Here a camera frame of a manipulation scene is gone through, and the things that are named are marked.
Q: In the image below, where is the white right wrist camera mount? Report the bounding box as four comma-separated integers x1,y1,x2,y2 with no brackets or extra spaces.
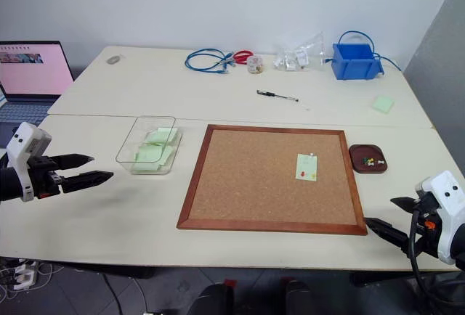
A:
414,170,465,266

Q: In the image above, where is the small clear pin jar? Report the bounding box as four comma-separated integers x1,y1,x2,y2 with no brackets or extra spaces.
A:
246,55,264,75

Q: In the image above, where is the large clear plastic bag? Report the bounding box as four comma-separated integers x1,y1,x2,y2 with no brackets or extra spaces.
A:
275,31,327,72

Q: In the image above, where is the small white packet bag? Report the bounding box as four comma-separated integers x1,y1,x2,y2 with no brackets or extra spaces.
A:
272,48,310,73

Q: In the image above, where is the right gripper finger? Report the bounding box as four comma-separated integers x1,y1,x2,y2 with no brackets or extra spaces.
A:
363,217,412,255
389,195,419,215

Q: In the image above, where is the dark rounded shape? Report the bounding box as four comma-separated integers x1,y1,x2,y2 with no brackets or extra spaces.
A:
186,281,235,315

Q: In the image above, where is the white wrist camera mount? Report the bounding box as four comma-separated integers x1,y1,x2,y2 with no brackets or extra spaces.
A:
414,170,465,266
4,121,52,203

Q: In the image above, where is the clear plastic container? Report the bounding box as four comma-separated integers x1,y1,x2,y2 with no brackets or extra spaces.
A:
115,115,183,176

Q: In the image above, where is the black floor cable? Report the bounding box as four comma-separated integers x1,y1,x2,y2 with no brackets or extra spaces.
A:
100,274,126,315

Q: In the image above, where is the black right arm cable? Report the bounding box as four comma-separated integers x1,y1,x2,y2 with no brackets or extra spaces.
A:
408,208,465,315

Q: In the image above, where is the brown dish with pushpins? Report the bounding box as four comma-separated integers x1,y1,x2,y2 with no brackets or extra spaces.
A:
348,143,389,175

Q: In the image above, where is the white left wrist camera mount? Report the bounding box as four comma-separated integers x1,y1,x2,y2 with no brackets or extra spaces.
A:
4,121,52,203

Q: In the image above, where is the black ballpoint pen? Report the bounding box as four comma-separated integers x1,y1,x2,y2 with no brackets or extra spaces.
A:
256,89,300,103

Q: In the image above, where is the blue plastic storage bin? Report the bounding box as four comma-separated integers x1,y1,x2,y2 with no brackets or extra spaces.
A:
331,42,385,81

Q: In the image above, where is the wood framed cork board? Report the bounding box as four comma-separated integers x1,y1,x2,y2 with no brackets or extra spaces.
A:
176,123,369,237

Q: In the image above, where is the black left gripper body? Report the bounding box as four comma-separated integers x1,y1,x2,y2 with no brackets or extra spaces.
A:
25,155,65,200

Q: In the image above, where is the open grey laptop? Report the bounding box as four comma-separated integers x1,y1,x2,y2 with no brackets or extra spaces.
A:
0,40,76,139

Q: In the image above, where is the coiled blue network cable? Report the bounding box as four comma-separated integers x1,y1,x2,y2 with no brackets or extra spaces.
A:
185,48,235,75

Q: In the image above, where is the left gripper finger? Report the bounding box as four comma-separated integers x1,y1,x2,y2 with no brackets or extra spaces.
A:
60,170,115,195
54,153,96,171

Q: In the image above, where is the green pinned paper note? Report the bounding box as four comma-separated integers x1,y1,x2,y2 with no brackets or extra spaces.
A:
294,153,318,181

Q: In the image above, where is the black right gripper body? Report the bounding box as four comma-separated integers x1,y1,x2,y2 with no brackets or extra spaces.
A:
408,198,442,258

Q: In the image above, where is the green sticky note pad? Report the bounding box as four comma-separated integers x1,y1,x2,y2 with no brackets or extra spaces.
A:
371,94,397,115

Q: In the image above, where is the long blue network cable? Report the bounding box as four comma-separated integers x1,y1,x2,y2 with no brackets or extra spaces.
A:
339,30,403,73

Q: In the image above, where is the white power strip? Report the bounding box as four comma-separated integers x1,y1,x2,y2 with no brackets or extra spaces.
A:
0,258,41,293

